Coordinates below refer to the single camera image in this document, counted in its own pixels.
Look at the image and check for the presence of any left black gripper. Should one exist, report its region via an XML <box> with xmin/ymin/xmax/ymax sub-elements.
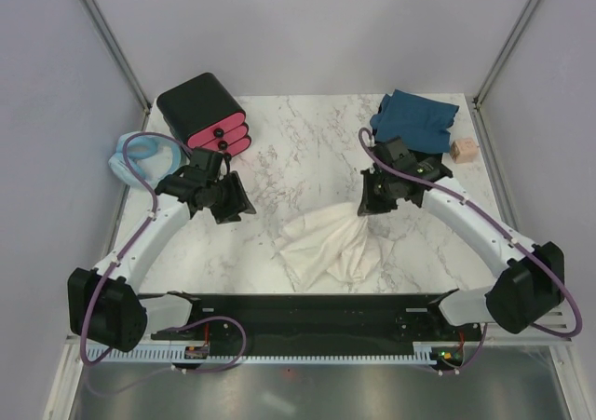
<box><xmin>207</xmin><ymin>171</ymin><xmax>256</xmax><ymax>225</ymax></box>

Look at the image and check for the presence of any white t shirt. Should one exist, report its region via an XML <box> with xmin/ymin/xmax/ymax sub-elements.
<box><xmin>275</xmin><ymin>202</ymin><xmax>394</xmax><ymax>291</ymax></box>

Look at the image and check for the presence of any black pink drawer box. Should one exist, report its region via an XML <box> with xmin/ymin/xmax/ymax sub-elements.
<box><xmin>156</xmin><ymin>73</ymin><xmax>251</xmax><ymax>156</ymax></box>

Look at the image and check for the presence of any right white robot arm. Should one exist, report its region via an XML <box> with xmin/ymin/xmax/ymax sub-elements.
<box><xmin>358</xmin><ymin>138</ymin><xmax>565</xmax><ymax>340</ymax></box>

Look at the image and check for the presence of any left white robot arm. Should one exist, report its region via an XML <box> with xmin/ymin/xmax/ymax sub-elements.
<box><xmin>67</xmin><ymin>148</ymin><xmax>255</xmax><ymax>352</ymax></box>

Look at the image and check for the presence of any folded teal t shirt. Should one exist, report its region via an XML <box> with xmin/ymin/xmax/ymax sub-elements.
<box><xmin>370</xmin><ymin>89</ymin><xmax>459</xmax><ymax>155</ymax></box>

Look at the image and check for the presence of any small pink cube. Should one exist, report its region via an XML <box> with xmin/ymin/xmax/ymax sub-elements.
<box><xmin>450</xmin><ymin>137</ymin><xmax>480</xmax><ymax>164</ymax></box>

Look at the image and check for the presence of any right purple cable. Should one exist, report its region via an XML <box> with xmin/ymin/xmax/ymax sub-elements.
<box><xmin>358</xmin><ymin>128</ymin><xmax>584</xmax><ymax>336</ymax></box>

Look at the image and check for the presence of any purple cable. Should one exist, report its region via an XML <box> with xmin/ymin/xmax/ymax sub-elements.
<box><xmin>78</xmin><ymin>132</ymin><xmax>192</xmax><ymax>396</ymax></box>
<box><xmin>358</xmin><ymin>128</ymin><xmax>584</xmax><ymax>336</ymax></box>

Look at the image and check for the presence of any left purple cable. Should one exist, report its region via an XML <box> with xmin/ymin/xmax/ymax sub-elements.
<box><xmin>78</xmin><ymin>132</ymin><xmax>192</xmax><ymax>396</ymax></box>

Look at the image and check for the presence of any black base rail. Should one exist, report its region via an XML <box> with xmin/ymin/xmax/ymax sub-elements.
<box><xmin>147</xmin><ymin>293</ymin><xmax>494</xmax><ymax>373</ymax></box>

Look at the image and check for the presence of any white slotted cable duct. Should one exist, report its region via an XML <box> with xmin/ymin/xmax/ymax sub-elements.
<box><xmin>102</xmin><ymin>341</ymin><xmax>437</xmax><ymax>365</ymax></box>

